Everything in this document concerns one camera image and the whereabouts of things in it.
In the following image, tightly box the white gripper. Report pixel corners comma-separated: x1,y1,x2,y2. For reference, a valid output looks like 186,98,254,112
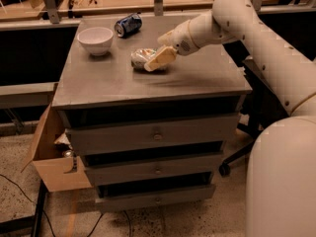
144,20,198,72

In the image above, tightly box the green white 7up can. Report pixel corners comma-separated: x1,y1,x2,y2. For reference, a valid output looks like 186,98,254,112
130,48,157,71

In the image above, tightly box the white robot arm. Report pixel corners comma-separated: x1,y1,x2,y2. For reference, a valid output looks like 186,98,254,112
145,0,316,237

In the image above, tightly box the blue pepsi can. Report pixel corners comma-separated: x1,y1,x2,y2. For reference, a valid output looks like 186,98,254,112
114,13,142,38

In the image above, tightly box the small can in box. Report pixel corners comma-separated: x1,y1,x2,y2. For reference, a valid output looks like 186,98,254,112
62,150,75,158

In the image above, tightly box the white ceramic bowl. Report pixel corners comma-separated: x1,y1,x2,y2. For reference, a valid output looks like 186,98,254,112
77,27,114,56

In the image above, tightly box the grey drawer cabinet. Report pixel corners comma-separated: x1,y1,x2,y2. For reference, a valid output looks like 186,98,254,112
52,15,251,212

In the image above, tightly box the black office chair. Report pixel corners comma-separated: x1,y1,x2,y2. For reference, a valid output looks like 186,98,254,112
218,42,290,178

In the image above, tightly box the brown cardboard box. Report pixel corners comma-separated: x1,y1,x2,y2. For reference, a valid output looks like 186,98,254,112
21,82,93,194

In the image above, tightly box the black metal stand leg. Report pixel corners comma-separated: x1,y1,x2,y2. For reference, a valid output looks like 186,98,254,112
0,182,47,237

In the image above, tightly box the black floor cable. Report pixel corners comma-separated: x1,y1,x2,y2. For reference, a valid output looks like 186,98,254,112
0,173,57,237

